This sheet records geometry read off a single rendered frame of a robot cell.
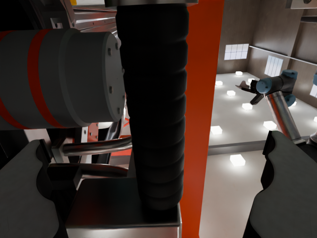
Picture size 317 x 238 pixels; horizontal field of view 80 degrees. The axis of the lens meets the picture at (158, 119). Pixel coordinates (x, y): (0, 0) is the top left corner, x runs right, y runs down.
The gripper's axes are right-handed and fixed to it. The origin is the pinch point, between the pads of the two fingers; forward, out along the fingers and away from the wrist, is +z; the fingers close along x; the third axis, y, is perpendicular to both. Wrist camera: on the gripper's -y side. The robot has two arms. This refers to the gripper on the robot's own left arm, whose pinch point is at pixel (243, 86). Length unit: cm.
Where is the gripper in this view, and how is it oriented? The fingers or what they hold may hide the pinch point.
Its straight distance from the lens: 147.3
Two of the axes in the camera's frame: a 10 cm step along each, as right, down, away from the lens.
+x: -9.3, 0.8, -3.5
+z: -3.5, -4.5, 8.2
